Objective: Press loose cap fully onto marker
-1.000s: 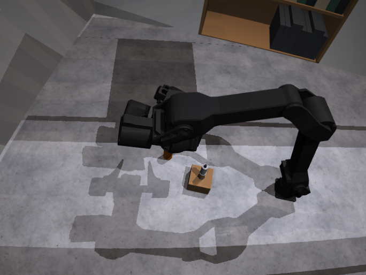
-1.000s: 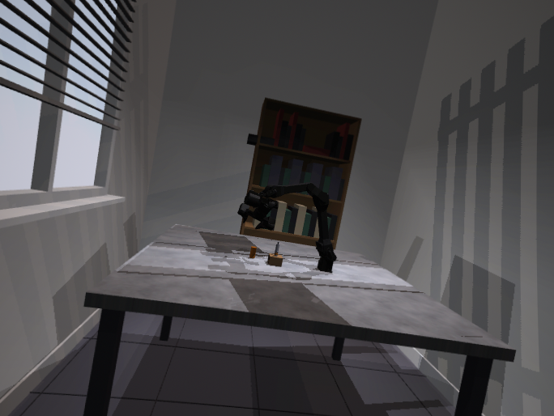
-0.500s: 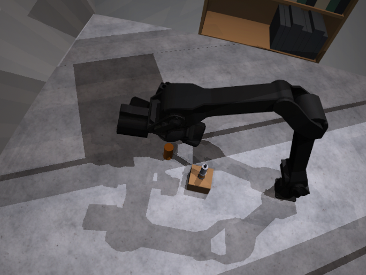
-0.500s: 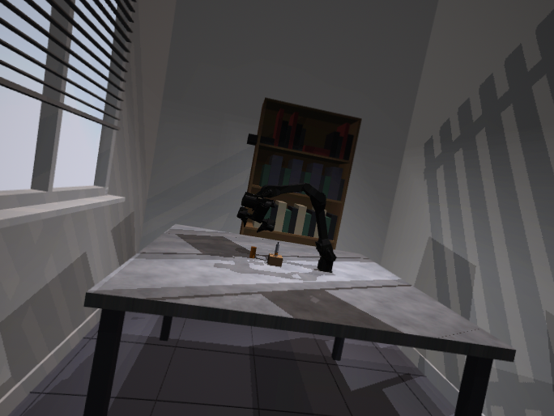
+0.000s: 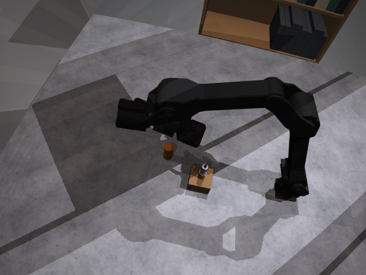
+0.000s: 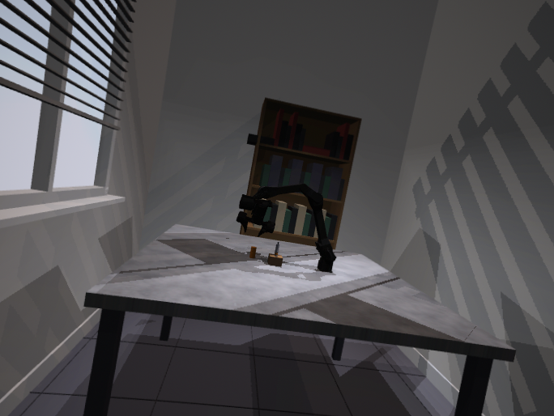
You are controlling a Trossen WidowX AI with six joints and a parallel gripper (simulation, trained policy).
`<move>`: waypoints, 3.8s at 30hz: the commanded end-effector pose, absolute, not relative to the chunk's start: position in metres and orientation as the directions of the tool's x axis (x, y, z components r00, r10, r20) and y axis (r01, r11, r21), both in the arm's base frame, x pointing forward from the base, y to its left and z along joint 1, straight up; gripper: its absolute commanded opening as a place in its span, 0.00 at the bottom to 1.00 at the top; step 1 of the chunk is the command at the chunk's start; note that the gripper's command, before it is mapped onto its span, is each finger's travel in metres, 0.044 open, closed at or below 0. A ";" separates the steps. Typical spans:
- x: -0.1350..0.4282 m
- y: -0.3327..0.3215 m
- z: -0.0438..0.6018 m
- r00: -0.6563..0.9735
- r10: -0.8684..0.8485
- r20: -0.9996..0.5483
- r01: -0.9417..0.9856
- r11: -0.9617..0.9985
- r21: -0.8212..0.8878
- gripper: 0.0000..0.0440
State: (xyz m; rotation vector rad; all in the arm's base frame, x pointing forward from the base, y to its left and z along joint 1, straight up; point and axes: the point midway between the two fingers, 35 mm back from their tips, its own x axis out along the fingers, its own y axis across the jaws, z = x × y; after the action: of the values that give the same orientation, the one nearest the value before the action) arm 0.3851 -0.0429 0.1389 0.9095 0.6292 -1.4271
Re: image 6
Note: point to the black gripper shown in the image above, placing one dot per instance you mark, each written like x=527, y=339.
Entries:
x=256, y=219

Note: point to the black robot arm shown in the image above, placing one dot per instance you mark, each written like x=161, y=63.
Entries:
x=323, y=245

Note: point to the brown wooden block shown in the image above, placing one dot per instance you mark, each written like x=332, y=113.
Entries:
x=275, y=260

